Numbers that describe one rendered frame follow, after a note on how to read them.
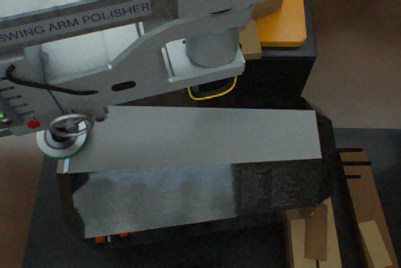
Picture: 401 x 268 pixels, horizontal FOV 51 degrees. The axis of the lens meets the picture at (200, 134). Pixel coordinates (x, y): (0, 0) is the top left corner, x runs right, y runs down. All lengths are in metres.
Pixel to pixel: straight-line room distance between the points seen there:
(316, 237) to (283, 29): 1.09
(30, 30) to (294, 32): 1.39
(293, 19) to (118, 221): 1.30
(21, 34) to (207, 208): 1.08
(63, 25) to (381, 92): 2.36
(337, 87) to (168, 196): 1.60
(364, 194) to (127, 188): 1.42
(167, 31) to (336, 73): 1.98
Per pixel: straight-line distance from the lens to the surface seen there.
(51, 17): 1.13
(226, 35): 1.35
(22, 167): 2.87
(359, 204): 2.59
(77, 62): 1.38
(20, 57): 1.25
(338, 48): 3.19
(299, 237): 2.33
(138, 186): 1.82
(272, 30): 2.17
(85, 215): 1.93
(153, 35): 1.25
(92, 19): 1.15
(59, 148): 1.84
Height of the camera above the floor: 2.45
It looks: 65 degrees down
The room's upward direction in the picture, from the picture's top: 2 degrees counter-clockwise
